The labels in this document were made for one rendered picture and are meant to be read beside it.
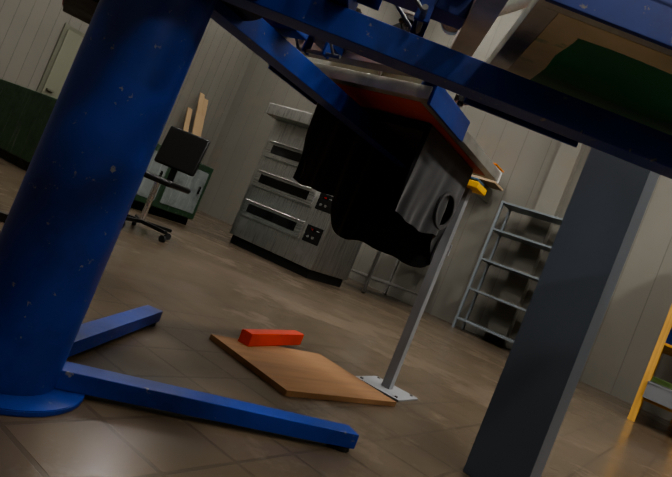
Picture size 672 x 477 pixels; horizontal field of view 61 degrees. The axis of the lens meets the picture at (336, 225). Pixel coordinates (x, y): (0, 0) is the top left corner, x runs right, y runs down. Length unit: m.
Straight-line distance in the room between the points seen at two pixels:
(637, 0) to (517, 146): 8.72
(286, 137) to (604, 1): 6.24
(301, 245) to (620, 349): 4.63
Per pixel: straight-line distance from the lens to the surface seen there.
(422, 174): 1.88
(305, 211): 6.57
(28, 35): 10.88
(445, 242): 2.48
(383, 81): 1.70
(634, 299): 8.82
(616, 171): 1.91
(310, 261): 6.39
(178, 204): 6.90
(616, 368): 8.77
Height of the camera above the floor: 0.50
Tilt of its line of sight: 2 degrees up
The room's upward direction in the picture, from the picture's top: 22 degrees clockwise
